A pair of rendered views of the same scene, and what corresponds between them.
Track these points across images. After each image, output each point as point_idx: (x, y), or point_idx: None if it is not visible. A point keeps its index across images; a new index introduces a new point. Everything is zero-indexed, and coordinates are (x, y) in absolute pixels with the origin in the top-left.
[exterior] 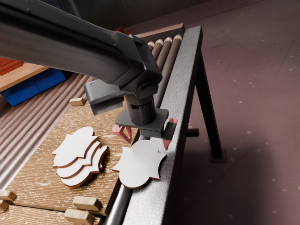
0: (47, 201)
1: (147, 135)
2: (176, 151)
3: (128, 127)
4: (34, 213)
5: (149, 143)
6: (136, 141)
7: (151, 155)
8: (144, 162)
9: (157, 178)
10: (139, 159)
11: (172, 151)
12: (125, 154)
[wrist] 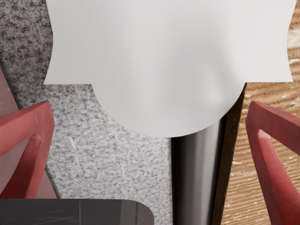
0: None
1: (49, 206)
2: (19, 108)
3: (285, 205)
4: None
5: (152, 124)
6: (226, 122)
7: (118, 59)
8: (135, 4)
9: None
10: (174, 22)
11: (33, 103)
12: (268, 34)
